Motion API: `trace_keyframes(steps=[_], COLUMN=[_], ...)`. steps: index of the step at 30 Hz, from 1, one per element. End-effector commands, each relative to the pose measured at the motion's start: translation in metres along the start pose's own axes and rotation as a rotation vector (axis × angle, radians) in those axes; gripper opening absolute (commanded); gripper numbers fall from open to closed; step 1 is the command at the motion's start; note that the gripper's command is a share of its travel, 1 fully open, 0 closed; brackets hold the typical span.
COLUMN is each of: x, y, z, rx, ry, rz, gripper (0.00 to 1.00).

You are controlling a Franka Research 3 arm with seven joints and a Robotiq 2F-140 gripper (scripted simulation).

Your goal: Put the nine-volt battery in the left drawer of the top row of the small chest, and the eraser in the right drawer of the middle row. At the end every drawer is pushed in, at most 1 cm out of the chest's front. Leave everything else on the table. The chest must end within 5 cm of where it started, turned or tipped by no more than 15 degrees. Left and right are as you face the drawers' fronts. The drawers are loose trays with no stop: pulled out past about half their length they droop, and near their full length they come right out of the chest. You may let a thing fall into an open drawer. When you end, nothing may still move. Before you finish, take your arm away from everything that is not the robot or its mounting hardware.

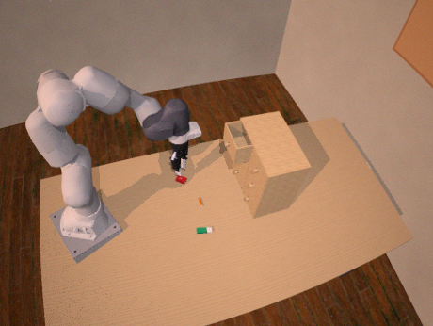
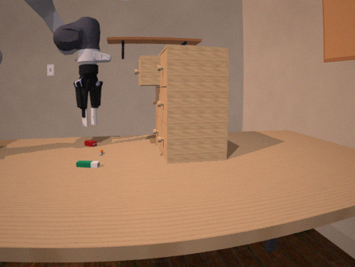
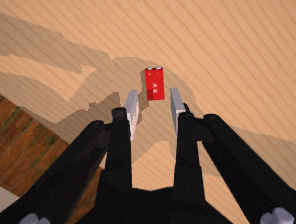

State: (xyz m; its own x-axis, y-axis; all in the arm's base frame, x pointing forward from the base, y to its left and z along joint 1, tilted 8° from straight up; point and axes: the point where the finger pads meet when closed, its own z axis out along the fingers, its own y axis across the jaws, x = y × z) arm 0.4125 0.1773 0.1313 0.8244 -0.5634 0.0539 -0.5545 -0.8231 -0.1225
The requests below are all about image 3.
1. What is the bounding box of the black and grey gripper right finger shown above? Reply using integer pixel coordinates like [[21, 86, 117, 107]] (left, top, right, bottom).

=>
[[170, 87, 296, 224]]

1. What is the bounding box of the red 9v battery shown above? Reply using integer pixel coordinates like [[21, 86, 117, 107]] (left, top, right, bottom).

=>
[[145, 67, 165, 101]]

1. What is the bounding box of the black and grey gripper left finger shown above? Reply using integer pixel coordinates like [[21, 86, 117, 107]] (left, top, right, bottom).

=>
[[0, 90, 139, 224]]

